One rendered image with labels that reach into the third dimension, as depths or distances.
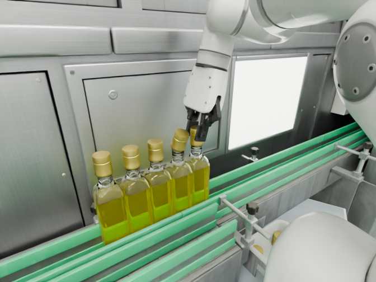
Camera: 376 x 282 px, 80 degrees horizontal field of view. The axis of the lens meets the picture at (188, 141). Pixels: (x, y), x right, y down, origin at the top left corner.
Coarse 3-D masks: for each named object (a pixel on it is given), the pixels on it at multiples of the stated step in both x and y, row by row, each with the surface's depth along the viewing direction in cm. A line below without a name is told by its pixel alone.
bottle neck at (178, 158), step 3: (174, 153) 53; (177, 153) 53; (180, 153) 53; (183, 153) 54; (174, 156) 53; (177, 156) 53; (180, 156) 53; (183, 156) 54; (174, 159) 54; (177, 159) 54; (180, 159) 54; (183, 159) 55; (174, 162) 54; (177, 162) 54; (180, 162) 54; (183, 162) 55
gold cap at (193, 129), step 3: (192, 126) 56; (195, 126) 56; (192, 129) 54; (195, 129) 54; (192, 132) 55; (195, 132) 54; (192, 135) 55; (192, 138) 55; (192, 141) 56; (192, 144) 56; (195, 144) 55; (198, 144) 55; (201, 144) 56
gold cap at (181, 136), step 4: (176, 132) 51; (180, 132) 51; (184, 132) 52; (188, 132) 52; (176, 136) 51; (180, 136) 50; (184, 136) 50; (188, 136) 51; (172, 140) 52; (176, 140) 51; (180, 140) 51; (184, 140) 51; (172, 144) 52; (176, 144) 52; (180, 144) 51; (184, 144) 52; (172, 148) 52; (176, 148) 52; (180, 148) 52; (184, 148) 53
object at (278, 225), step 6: (276, 222) 71; (282, 222) 71; (264, 228) 69; (270, 228) 69; (276, 228) 71; (282, 228) 72; (258, 234) 67; (270, 234) 70; (258, 240) 67; (264, 240) 69; (270, 240) 71; (252, 246) 63; (264, 246) 70; (270, 246) 71; (258, 252) 61; (264, 252) 69; (264, 258) 59
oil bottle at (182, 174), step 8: (184, 160) 57; (168, 168) 55; (176, 168) 53; (184, 168) 54; (176, 176) 53; (184, 176) 54; (176, 184) 54; (184, 184) 55; (176, 192) 55; (184, 192) 56; (176, 200) 56; (184, 200) 57; (176, 208) 57; (184, 208) 58
